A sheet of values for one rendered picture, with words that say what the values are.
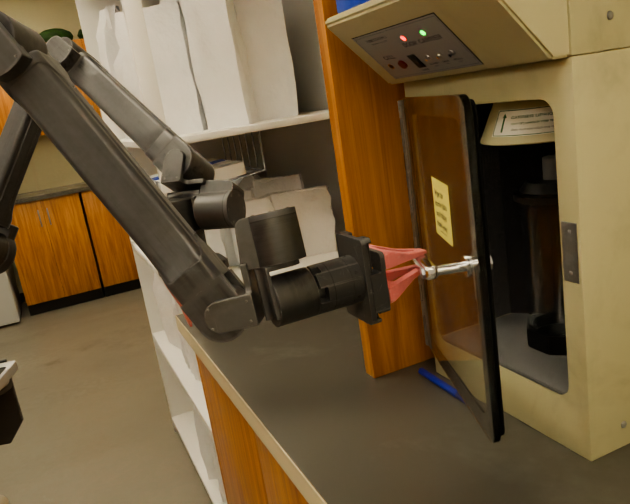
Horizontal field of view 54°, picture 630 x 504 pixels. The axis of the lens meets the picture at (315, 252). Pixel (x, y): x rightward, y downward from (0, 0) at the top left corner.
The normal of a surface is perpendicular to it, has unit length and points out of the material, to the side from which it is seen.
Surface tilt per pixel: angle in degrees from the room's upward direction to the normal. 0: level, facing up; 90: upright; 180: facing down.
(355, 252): 90
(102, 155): 79
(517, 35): 135
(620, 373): 90
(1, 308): 90
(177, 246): 72
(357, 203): 90
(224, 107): 99
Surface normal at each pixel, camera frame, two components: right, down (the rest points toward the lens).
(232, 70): -0.13, 0.37
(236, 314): -0.04, 0.07
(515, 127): -0.75, -0.14
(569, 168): -0.90, 0.23
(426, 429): -0.15, -0.96
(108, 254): 0.40, 0.16
